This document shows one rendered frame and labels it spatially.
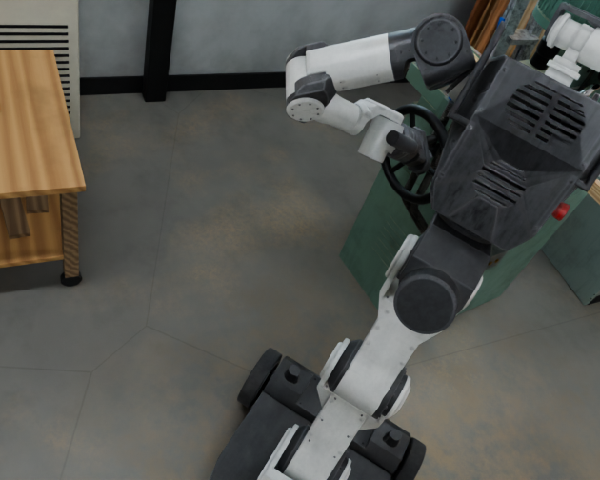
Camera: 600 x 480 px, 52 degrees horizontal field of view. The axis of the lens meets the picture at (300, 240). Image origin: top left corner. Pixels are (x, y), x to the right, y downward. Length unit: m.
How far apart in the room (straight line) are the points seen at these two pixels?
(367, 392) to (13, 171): 1.14
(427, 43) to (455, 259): 0.39
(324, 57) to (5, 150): 1.07
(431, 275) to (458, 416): 1.30
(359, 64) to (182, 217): 1.45
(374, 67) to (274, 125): 1.86
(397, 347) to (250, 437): 0.64
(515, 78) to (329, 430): 0.98
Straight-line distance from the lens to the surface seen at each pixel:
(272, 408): 1.93
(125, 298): 2.26
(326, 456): 1.68
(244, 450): 1.86
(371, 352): 1.43
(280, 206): 2.66
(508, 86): 1.07
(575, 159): 1.08
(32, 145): 1.99
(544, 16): 1.82
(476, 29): 3.47
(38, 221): 2.24
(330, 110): 1.34
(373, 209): 2.29
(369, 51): 1.23
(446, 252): 1.17
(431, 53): 1.17
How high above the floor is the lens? 1.87
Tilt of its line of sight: 47 degrees down
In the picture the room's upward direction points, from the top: 22 degrees clockwise
